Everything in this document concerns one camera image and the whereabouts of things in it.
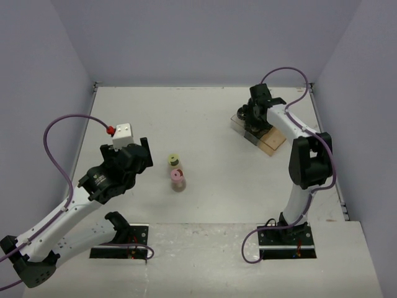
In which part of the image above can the black grinder pepper bottle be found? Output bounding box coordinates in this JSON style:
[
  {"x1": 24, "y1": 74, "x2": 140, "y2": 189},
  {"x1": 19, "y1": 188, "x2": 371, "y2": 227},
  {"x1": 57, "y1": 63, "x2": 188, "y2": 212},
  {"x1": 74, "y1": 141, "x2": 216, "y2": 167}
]
[{"x1": 249, "y1": 125, "x2": 264, "y2": 137}]

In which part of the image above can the large white salt jar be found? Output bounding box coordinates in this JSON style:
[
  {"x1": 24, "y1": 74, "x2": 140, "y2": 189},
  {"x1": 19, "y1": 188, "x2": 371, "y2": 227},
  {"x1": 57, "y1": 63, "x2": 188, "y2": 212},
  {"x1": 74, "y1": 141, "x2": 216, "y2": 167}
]
[{"x1": 236, "y1": 104, "x2": 248, "y2": 121}]

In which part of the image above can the yellow lid spice jar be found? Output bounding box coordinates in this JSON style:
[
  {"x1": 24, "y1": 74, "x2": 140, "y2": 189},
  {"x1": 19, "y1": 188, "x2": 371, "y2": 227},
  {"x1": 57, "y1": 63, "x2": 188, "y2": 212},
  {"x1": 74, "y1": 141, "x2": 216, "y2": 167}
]
[{"x1": 167, "y1": 153, "x2": 182, "y2": 171}]

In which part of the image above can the pink lid spice jar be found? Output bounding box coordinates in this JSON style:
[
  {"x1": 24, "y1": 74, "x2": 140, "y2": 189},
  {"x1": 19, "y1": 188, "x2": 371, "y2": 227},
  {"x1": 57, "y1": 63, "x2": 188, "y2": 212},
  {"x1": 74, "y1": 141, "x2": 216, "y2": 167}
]
[{"x1": 170, "y1": 169, "x2": 186, "y2": 192}]

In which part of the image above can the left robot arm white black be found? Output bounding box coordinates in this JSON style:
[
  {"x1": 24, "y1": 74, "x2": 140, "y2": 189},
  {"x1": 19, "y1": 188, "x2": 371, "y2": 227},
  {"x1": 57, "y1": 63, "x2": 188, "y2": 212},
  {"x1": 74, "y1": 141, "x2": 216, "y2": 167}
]
[{"x1": 1, "y1": 137, "x2": 153, "y2": 288}]

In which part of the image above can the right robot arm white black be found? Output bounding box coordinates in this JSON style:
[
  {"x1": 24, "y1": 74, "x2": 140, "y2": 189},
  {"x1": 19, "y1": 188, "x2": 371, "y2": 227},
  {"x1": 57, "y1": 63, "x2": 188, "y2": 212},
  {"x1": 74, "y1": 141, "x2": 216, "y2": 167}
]
[{"x1": 246, "y1": 83, "x2": 334, "y2": 244}]

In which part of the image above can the clear tiered organizer tray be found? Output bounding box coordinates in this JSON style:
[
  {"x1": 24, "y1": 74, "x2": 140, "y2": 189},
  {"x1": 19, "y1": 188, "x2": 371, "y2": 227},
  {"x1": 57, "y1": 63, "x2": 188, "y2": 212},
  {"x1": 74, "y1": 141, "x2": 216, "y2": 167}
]
[{"x1": 230, "y1": 114, "x2": 286, "y2": 156}]

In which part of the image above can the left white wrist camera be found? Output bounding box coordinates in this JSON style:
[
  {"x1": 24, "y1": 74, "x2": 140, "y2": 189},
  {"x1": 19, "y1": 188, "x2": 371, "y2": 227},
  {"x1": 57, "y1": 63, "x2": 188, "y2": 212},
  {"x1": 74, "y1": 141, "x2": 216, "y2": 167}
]
[{"x1": 112, "y1": 123, "x2": 134, "y2": 150}]

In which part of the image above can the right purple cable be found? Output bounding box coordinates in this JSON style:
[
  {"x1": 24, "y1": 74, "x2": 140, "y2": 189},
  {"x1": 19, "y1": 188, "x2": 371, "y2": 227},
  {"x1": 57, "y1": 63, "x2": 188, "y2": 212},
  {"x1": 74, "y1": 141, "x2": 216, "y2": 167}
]
[{"x1": 241, "y1": 66, "x2": 337, "y2": 264}]

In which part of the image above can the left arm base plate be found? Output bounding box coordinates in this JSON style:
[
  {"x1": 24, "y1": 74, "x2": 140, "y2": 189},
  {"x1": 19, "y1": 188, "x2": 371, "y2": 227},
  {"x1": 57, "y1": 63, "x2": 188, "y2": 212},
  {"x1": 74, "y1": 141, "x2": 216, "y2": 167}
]
[{"x1": 89, "y1": 223, "x2": 152, "y2": 261}]

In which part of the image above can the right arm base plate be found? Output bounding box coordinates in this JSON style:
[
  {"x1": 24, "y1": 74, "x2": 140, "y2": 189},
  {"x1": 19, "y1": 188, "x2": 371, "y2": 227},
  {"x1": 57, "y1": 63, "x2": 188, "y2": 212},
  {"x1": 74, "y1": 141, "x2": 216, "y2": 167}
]
[{"x1": 257, "y1": 223, "x2": 317, "y2": 260}]

